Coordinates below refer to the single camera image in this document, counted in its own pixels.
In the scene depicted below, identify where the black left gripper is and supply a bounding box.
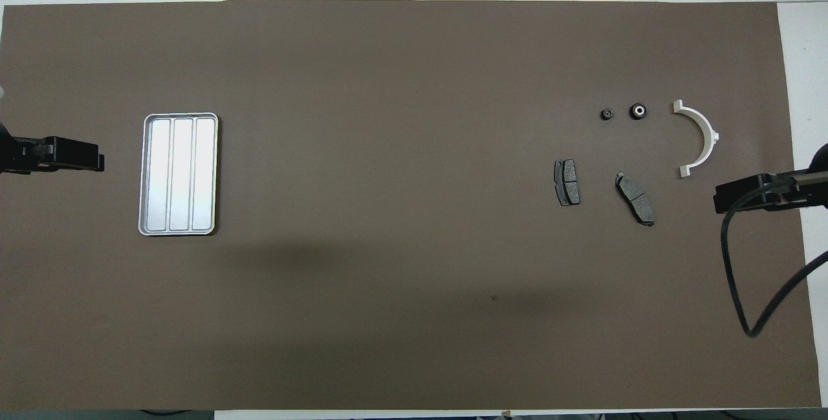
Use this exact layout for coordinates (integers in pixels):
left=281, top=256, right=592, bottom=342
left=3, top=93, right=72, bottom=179
left=0, top=137, right=105, bottom=175

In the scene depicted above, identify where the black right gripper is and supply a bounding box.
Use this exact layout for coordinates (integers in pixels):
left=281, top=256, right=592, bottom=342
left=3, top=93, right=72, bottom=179
left=714, top=174, right=828, bottom=214

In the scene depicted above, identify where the silver metal tray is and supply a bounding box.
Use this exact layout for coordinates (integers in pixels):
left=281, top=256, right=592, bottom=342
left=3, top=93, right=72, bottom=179
left=138, top=112, right=219, bottom=237

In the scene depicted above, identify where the elongated dark grey brake pad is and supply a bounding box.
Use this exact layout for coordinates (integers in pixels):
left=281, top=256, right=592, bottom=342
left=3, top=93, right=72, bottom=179
left=615, top=172, right=656, bottom=227

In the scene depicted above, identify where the rectangular dark grey brake pad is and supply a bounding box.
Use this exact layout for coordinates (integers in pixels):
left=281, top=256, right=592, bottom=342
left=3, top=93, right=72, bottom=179
left=554, top=159, right=581, bottom=206

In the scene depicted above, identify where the brown table mat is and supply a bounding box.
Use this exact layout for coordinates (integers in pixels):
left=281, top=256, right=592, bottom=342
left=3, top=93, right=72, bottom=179
left=0, top=0, right=822, bottom=411

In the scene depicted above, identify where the white semicircular bracket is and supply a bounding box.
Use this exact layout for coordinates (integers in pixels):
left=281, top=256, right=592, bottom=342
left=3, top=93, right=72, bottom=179
left=673, top=100, right=720, bottom=179

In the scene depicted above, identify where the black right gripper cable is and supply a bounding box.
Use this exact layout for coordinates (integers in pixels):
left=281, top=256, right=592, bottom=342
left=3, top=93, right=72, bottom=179
left=720, top=170, right=828, bottom=338

